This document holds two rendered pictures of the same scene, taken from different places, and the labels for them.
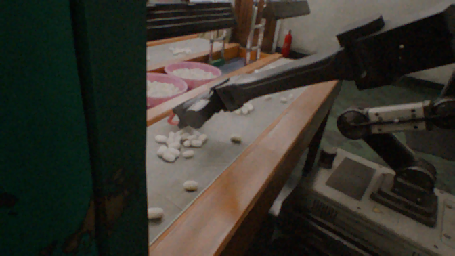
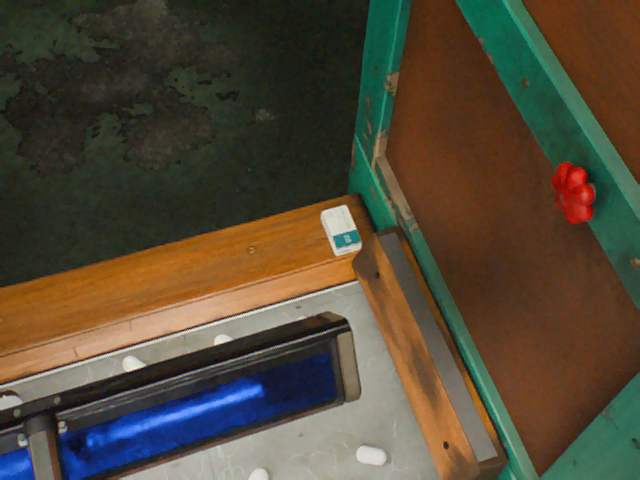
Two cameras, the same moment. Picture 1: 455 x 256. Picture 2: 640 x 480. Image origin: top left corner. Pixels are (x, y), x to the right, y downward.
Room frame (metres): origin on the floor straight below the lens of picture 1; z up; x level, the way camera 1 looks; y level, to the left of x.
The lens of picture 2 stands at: (0.65, 0.49, 1.72)
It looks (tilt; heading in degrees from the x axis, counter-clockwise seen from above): 59 degrees down; 223
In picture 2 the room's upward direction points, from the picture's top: 4 degrees clockwise
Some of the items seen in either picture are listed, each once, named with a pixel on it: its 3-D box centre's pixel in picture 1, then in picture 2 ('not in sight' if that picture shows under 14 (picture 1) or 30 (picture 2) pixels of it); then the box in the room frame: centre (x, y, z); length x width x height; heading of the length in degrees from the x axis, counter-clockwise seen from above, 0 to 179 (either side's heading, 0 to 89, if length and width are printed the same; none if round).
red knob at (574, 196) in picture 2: not in sight; (576, 193); (0.28, 0.38, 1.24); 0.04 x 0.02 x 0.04; 66
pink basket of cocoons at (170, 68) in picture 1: (192, 79); not in sight; (1.32, 0.21, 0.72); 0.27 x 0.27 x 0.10
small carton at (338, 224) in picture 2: not in sight; (341, 230); (0.21, 0.11, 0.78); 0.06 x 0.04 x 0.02; 66
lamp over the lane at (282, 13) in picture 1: (289, 8); not in sight; (1.59, -0.21, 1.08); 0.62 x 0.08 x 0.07; 156
